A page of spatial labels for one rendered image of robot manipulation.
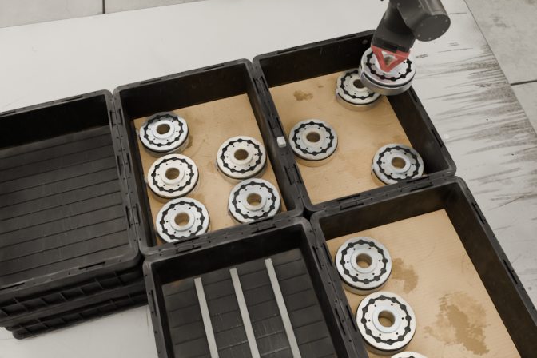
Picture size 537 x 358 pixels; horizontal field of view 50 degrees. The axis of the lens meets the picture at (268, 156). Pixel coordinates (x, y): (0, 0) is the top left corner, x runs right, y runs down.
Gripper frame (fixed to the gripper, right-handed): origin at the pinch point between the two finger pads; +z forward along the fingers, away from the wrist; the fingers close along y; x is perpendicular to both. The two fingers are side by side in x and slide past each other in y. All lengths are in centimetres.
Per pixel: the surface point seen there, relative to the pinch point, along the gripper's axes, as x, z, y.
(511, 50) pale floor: -34, 102, 128
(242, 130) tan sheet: 25.0, 23.5, -11.6
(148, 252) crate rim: 25, 14, -48
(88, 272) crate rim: 32, 15, -55
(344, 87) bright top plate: 8.7, 19.7, 6.5
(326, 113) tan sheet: 10.0, 22.7, 0.2
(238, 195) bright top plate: 17.5, 20.2, -28.1
